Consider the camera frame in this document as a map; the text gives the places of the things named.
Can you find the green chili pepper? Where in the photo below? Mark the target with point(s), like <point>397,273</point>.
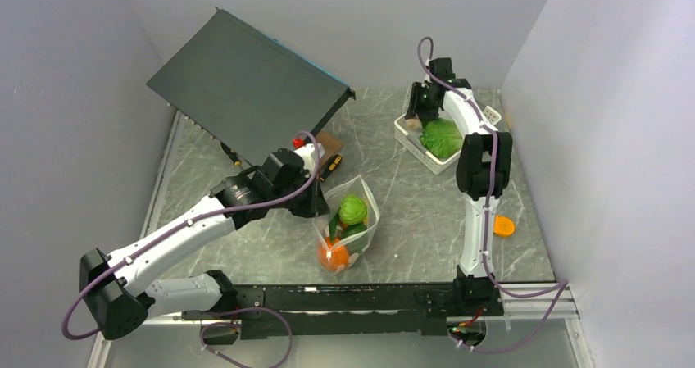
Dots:
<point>333,228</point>

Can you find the yellow black screwdriver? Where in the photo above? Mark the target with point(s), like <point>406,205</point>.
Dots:
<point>330,166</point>
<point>232,155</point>

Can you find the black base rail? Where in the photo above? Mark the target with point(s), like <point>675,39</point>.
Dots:
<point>265,310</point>

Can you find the dark green avocado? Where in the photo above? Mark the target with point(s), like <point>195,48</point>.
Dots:
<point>353,230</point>

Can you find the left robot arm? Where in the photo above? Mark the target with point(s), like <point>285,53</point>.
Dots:
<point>124,288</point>

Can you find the dark grey server chassis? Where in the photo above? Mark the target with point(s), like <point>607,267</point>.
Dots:
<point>246,89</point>

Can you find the green lime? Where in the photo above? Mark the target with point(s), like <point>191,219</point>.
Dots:
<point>352,210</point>

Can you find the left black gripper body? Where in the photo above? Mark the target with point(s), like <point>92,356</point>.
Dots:
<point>304,204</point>

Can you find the clear zip top bag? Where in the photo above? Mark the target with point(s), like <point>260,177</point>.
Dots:
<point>358,244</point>

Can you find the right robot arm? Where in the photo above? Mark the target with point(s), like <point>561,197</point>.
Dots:
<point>483,169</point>

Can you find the yellow black screwdriver right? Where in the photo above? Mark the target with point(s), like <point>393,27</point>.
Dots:
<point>330,166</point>

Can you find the small brown mushroom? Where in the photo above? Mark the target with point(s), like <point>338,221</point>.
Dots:
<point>412,123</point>

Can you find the brown wooden board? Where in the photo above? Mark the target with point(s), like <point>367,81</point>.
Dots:
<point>331,144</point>

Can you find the yellow black screwdriver left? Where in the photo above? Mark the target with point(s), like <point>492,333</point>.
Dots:
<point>232,155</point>

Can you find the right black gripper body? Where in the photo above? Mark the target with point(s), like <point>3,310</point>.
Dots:
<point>421,104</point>

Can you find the orange tangerine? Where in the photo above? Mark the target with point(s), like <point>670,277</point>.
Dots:
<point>333,255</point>

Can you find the white plastic basket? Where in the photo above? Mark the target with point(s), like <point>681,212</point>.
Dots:
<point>409,139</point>

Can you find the green lettuce head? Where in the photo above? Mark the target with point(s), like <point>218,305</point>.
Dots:
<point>441,137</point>

